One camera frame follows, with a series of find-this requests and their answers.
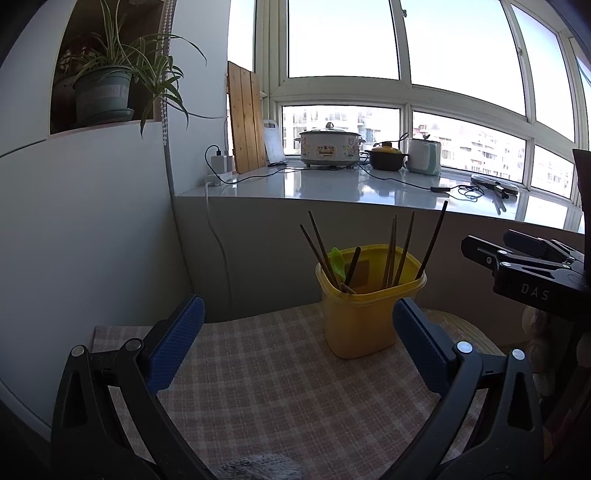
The green plastic spoon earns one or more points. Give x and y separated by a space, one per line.
337 265

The wooden plank board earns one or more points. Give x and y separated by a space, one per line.
247 120

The spider plant in green pot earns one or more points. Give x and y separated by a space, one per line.
101 97

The white floral electric cooker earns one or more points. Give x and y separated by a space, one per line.
330 147

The pink checked cloth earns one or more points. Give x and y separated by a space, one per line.
277 392

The yellow plastic container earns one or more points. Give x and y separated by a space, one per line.
360 323

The dark chopstick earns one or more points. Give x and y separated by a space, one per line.
431 240
353 265
316 249
322 240

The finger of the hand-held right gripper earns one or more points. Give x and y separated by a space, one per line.
480 254
531 247

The white and green kettle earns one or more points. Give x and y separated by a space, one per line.
425 157

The white cutting board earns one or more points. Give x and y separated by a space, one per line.
274 143

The woven straw mat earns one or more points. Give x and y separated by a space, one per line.
466 332

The brown chopstick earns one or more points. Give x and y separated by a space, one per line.
405 244

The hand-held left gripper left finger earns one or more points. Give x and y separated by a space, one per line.
178 341

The grey knitted cloth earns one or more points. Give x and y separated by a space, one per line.
258 468

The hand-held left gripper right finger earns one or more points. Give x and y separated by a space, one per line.
420 344

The white phone charger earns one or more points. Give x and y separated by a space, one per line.
218 162
229 161

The black hair tool on sill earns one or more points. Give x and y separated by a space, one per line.
482 179

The brown clay pot yellow lid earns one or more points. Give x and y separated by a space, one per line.
385 159

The white power strip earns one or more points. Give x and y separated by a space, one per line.
214 180

